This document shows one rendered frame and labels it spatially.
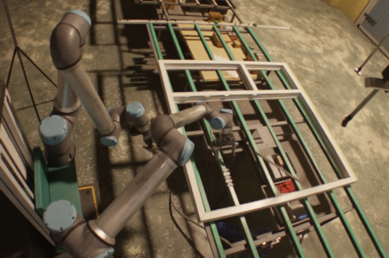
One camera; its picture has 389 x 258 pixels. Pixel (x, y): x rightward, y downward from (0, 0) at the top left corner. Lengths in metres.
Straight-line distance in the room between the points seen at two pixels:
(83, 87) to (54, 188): 0.67
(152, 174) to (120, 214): 0.22
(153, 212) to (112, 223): 1.50
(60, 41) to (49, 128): 0.56
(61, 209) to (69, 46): 0.69
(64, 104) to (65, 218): 0.60
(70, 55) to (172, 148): 0.58
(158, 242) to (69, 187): 1.26
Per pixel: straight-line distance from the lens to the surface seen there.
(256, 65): 2.92
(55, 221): 1.27
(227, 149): 2.51
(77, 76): 1.14
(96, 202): 2.37
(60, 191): 1.61
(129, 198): 1.19
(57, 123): 1.50
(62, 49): 1.08
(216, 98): 2.39
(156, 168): 1.19
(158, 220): 2.67
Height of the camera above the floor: 2.54
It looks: 48 degrees down
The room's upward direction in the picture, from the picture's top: 20 degrees clockwise
